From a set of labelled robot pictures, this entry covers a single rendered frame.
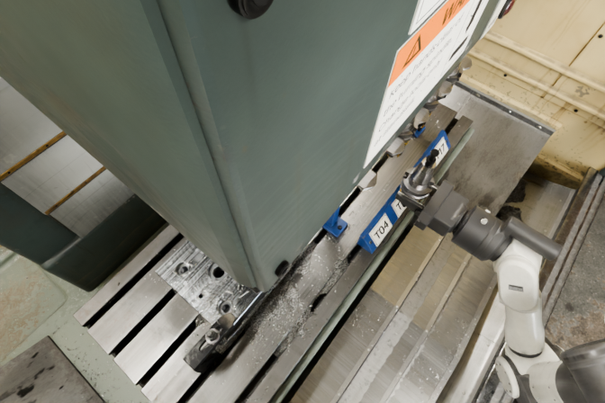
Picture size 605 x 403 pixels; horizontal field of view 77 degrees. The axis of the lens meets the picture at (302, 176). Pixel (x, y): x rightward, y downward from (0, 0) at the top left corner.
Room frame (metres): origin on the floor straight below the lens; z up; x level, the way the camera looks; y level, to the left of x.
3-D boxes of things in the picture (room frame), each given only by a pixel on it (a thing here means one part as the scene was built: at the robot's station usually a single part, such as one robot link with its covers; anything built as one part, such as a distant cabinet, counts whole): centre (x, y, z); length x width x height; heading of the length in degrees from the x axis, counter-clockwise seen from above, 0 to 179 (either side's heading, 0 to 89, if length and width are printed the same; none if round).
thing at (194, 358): (0.10, 0.19, 0.97); 0.13 x 0.03 x 0.15; 143
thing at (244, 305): (0.30, 0.17, 0.97); 0.29 x 0.23 x 0.05; 143
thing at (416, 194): (0.38, -0.23, 1.22); 0.06 x 0.06 x 0.03
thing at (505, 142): (0.79, -0.28, 0.75); 0.89 x 0.70 x 0.26; 53
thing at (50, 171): (0.54, 0.47, 1.16); 0.48 x 0.05 x 0.51; 143
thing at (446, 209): (0.32, -0.31, 1.19); 0.13 x 0.12 x 0.10; 143
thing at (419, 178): (0.38, -0.23, 1.26); 0.04 x 0.04 x 0.07
